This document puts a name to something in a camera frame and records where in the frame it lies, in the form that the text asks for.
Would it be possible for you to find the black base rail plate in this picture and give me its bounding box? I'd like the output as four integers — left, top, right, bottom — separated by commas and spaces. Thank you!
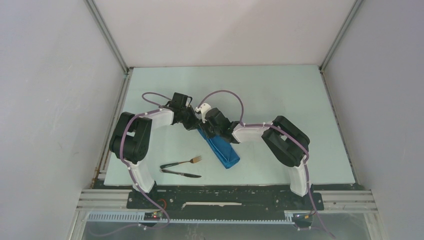
126, 185, 321, 217

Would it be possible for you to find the knife with black handle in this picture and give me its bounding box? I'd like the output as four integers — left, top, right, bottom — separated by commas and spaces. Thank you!
160, 169, 202, 178

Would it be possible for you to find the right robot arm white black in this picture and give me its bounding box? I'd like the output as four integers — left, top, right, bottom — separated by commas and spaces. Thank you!
195, 105, 311, 209

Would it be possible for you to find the small circuit board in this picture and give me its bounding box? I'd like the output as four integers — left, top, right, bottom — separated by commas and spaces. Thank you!
143, 212, 163, 221

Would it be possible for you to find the blue cloth napkin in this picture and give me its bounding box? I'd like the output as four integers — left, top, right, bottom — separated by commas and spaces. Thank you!
197, 129, 241, 169

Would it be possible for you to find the aluminium frame rail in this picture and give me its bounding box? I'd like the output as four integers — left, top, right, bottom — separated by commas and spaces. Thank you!
76, 189, 378, 225

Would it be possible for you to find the fork with black handle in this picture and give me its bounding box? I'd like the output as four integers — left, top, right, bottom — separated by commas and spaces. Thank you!
160, 155, 202, 169

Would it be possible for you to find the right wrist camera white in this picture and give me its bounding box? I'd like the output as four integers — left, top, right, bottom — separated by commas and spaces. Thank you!
194, 103, 212, 122

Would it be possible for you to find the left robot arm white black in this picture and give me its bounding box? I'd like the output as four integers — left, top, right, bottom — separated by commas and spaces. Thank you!
109, 92, 200, 208

